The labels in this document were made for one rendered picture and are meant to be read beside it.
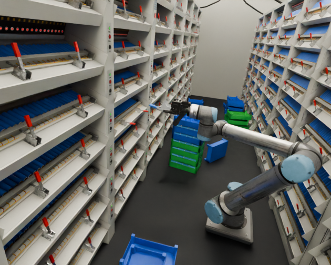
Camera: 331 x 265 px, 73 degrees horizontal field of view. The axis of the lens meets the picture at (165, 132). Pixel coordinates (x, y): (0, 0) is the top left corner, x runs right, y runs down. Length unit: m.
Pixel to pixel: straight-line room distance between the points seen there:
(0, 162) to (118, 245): 1.07
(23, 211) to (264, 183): 1.02
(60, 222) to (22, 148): 0.41
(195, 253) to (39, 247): 0.97
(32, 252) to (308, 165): 1.11
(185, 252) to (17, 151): 1.20
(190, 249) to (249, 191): 0.59
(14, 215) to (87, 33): 0.74
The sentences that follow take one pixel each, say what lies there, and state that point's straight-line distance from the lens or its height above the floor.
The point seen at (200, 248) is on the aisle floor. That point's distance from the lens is 1.66.
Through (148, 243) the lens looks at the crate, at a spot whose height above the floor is 0.04.
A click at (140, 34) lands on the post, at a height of 1.24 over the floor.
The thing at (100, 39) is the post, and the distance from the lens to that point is 1.06.
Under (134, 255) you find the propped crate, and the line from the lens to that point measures 1.47.
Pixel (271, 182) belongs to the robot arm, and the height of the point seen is 0.65.
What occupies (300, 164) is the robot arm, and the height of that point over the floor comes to 0.80.
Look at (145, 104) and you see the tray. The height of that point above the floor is 0.74.
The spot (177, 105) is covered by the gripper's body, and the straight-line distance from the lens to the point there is 1.37.
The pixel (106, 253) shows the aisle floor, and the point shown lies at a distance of 1.60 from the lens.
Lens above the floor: 1.26
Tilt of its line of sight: 24 degrees down
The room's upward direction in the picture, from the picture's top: 5 degrees clockwise
